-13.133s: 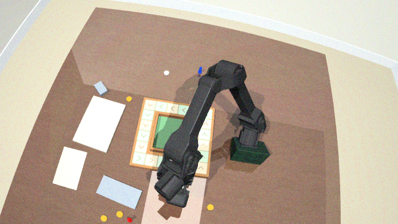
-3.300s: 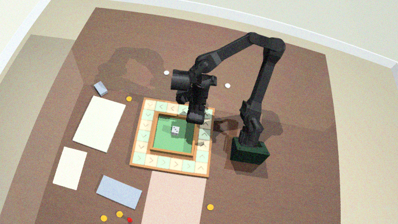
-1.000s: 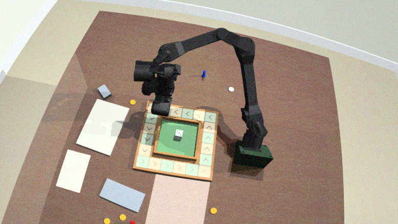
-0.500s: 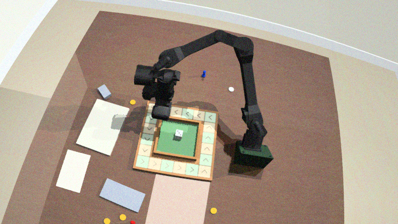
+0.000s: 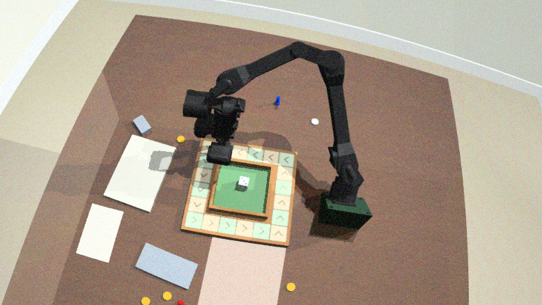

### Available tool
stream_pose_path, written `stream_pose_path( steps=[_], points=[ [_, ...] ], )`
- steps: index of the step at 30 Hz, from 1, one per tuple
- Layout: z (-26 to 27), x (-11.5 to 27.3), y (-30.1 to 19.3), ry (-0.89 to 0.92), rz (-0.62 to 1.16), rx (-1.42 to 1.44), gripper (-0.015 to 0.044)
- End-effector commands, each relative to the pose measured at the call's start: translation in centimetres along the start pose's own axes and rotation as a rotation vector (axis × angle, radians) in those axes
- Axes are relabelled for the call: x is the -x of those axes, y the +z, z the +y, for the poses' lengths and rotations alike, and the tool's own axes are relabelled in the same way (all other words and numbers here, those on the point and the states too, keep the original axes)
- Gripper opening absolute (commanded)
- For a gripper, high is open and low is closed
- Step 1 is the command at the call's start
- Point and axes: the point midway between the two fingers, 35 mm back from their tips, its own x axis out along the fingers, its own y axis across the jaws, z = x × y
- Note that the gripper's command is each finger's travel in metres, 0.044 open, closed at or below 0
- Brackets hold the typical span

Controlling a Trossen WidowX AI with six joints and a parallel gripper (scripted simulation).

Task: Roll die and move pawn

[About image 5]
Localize white sheet of paper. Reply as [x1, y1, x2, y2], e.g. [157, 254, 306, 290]
[104, 135, 176, 212]

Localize white rectangular tile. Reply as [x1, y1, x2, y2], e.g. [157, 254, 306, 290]
[77, 203, 123, 263]

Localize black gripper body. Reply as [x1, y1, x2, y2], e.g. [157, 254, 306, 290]
[206, 112, 240, 166]

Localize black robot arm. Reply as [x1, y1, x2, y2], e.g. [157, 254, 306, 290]
[183, 41, 364, 207]

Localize grey die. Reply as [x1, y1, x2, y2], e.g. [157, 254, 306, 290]
[238, 176, 249, 190]

